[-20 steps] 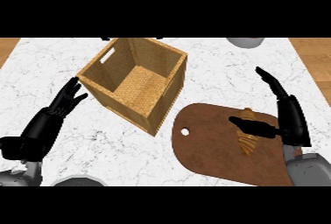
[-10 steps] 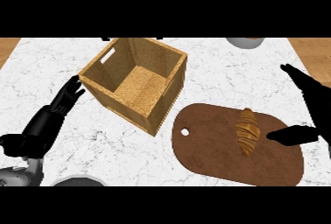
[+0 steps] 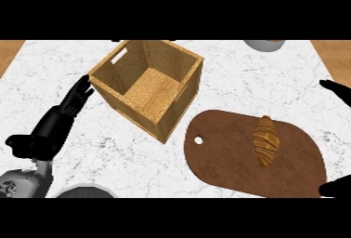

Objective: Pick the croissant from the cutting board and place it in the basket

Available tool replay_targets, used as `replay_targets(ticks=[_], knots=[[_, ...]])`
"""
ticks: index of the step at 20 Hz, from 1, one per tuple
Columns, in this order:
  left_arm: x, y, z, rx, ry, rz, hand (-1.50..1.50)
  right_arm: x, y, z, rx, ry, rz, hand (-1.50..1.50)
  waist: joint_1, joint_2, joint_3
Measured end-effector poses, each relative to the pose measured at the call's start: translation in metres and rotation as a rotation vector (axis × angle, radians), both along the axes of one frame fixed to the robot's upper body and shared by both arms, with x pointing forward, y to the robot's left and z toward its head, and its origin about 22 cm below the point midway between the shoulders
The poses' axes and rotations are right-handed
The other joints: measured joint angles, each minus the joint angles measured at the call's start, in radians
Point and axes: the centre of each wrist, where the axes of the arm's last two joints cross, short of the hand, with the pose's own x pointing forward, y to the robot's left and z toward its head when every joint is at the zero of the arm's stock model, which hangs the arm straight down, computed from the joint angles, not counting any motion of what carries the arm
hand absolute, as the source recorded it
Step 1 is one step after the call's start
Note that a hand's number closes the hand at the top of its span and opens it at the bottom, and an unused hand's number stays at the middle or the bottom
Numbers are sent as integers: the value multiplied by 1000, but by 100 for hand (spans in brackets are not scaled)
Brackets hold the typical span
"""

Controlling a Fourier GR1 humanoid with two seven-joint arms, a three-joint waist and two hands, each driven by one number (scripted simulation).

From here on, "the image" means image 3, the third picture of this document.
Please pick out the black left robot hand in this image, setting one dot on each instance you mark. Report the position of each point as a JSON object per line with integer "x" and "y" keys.
{"x": 51, "y": 128}

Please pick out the brown wooden cutting board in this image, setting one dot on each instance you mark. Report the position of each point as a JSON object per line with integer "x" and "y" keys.
{"x": 247, "y": 158}

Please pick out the square wicker basket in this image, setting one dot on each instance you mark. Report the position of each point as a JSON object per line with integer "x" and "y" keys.
{"x": 148, "y": 85}

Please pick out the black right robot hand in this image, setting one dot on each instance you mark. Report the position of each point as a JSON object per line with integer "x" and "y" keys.
{"x": 340, "y": 89}

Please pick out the golden brown croissant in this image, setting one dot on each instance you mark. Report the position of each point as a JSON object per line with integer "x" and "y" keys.
{"x": 266, "y": 141}

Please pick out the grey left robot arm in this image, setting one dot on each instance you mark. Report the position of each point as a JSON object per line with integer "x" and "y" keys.
{"x": 26, "y": 182}

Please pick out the dark grey round object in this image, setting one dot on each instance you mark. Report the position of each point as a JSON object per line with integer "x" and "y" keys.
{"x": 85, "y": 191}

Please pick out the grey round pot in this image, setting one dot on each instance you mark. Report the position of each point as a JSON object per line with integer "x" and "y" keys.
{"x": 265, "y": 45}

